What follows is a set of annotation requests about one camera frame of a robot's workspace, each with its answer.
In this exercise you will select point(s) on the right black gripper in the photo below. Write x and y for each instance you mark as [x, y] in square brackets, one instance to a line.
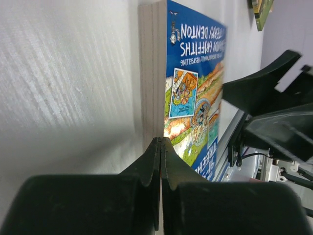
[280, 121]

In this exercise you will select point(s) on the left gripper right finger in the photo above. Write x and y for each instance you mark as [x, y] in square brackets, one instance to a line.
[193, 205]

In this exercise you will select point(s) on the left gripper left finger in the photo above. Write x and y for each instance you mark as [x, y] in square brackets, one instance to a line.
[90, 204]

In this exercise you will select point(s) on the blue 91-Storey Treehouse book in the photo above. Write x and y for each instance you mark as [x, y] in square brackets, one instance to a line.
[181, 75]

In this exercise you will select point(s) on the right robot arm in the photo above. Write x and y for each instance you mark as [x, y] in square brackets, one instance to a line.
[282, 169]

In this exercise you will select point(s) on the Animal Farm book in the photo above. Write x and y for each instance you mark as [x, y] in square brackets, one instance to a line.
[261, 9]

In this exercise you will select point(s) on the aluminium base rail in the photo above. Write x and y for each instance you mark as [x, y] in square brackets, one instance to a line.
[235, 161]

